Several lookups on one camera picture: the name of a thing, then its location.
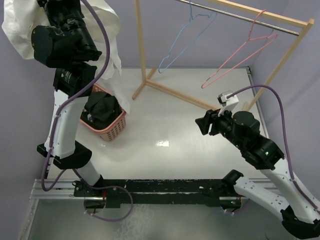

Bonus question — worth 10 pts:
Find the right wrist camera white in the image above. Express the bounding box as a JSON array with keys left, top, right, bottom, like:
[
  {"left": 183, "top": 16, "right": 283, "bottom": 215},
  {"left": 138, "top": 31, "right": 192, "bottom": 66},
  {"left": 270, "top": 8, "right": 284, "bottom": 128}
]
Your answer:
[{"left": 217, "top": 90, "right": 239, "bottom": 117}]

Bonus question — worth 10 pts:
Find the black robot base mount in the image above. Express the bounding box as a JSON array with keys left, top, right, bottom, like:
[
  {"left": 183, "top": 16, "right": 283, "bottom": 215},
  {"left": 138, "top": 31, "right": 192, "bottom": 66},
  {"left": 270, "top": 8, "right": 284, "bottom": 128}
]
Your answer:
[{"left": 72, "top": 179, "right": 240, "bottom": 208}]

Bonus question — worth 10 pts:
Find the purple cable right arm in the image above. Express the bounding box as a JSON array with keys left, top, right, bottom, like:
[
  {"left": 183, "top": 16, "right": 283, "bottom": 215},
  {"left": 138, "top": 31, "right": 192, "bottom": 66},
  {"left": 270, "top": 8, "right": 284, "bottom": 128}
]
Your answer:
[{"left": 226, "top": 84, "right": 320, "bottom": 212}]

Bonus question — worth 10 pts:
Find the wooden clothes rack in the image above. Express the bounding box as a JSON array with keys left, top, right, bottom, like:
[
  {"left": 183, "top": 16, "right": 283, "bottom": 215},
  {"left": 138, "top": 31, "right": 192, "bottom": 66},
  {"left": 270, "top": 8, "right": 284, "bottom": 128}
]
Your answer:
[{"left": 132, "top": 0, "right": 315, "bottom": 110}]

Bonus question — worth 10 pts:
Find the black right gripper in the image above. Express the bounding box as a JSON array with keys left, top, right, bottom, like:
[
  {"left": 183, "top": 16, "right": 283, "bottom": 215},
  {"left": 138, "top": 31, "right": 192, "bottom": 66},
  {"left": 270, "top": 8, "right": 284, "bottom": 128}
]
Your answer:
[{"left": 195, "top": 103, "right": 245, "bottom": 149}]

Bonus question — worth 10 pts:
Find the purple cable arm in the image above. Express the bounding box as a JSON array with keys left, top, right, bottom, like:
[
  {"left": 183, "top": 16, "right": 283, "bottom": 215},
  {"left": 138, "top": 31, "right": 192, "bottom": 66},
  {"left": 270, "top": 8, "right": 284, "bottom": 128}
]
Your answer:
[
  {"left": 226, "top": 84, "right": 320, "bottom": 212},
  {"left": 40, "top": 0, "right": 111, "bottom": 192}
]

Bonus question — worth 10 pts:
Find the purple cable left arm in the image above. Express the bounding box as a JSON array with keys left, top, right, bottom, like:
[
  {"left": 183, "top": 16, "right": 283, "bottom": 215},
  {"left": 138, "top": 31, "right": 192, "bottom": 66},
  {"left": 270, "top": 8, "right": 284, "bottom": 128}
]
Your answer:
[{"left": 40, "top": 0, "right": 111, "bottom": 192}]

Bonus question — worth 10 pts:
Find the pink plastic laundry basket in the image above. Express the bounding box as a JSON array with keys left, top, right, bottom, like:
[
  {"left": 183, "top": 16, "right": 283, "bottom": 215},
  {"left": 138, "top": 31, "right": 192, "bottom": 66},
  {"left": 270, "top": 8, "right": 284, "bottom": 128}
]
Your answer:
[{"left": 80, "top": 84, "right": 126, "bottom": 142}]

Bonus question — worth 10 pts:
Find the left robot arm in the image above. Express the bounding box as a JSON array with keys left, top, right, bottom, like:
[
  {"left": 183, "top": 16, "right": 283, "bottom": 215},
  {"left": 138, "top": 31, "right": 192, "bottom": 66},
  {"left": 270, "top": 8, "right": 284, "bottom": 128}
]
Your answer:
[{"left": 31, "top": 0, "right": 103, "bottom": 196}]

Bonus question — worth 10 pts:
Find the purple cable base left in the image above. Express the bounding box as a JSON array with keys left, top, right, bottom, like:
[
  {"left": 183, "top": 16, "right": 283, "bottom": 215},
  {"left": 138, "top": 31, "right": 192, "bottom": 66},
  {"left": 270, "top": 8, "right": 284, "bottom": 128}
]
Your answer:
[{"left": 73, "top": 169, "right": 134, "bottom": 222}]

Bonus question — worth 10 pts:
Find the dark pinstriped shirt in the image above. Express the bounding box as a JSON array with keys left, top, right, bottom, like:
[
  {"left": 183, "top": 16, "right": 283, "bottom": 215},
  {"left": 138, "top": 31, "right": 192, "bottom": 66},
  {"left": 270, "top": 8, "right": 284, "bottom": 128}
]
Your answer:
[{"left": 80, "top": 91, "right": 123, "bottom": 130}]

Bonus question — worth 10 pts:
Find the pink wire hanger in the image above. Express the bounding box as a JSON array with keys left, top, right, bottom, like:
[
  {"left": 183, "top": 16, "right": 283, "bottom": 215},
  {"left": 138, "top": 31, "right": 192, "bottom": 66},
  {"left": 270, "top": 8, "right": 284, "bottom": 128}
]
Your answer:
[{"left": 201, "top": 9, "right": 279, "bottom": 90}]

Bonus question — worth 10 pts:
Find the blue hanger hook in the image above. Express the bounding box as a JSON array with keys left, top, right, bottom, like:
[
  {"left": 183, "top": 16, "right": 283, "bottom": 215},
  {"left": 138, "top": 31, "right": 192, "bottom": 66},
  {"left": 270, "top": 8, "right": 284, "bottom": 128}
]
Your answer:
[{"left": 158, "top": 0, "right": 218, "bottom": 74}]

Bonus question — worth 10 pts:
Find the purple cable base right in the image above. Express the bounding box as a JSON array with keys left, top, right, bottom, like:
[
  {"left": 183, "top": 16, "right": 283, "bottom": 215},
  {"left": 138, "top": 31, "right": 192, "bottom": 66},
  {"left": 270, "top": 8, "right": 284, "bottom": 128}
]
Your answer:
[{"left": 221, "top": 197, "right": 250, "bottom": 216}]

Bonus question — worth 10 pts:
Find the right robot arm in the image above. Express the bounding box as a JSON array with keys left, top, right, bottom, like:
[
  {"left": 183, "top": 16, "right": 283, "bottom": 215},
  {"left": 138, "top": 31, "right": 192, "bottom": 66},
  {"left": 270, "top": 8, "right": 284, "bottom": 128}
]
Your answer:
[{"left": 195, "top": 110, "right": 320, "bottom": 240}]

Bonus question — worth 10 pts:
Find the purple cable base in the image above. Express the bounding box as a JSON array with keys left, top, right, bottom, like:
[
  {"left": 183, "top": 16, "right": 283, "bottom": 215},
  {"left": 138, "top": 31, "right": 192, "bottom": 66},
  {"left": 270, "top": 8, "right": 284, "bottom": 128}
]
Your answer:
[
  {"left": 73, "top": 169, "right": 134, "bottom": 222},
  {"left": 221, "top": 197, "right": 250, "bottom": 216}
]

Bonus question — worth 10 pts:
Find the white shirt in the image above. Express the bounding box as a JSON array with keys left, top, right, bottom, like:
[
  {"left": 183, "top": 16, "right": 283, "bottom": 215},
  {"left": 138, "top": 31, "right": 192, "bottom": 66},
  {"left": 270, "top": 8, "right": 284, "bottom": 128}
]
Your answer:
[{"left": 0, "top": 0, "right": 130, "bottom": 113}]

